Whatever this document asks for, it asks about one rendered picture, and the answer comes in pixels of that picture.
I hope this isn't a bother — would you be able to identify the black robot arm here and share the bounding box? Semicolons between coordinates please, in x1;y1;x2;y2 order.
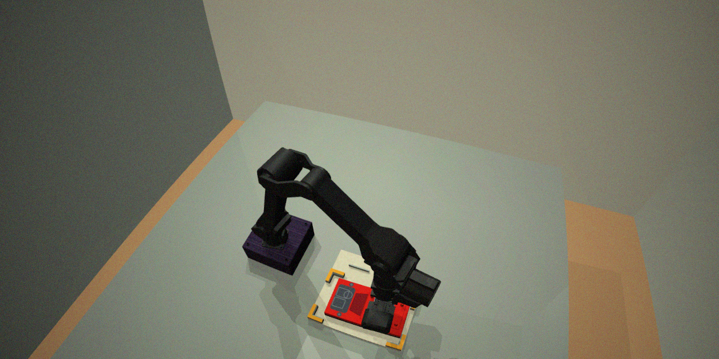
251;147;441;308

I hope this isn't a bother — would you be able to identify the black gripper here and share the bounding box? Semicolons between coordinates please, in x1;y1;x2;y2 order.
361;279;399;334

